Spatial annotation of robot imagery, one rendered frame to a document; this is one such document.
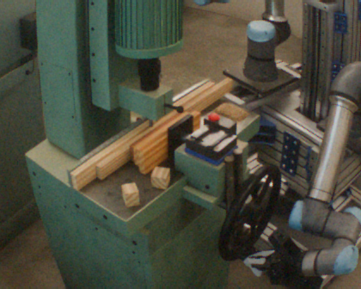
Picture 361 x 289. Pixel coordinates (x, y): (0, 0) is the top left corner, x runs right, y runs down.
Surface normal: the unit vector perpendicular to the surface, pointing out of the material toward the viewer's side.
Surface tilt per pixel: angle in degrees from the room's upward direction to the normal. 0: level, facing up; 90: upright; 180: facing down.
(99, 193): 0
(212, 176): 90
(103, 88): 90
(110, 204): 0
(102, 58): 90
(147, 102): 90
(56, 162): 0
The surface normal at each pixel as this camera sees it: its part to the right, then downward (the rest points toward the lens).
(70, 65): -0.62, 0.45
